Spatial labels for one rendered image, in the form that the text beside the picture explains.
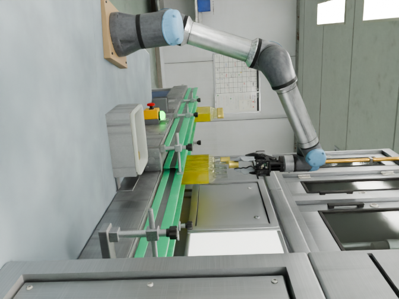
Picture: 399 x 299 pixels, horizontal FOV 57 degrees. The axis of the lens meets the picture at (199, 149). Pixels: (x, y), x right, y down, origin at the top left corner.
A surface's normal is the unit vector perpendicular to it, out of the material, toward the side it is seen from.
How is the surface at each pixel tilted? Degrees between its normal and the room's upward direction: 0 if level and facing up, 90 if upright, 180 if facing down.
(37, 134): 0
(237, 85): 90
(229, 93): 90
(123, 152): 90
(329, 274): 90
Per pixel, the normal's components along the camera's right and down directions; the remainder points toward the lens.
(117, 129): -0.04, 0.30
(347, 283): -0.06, -0.95
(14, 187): 1.00, -0.04
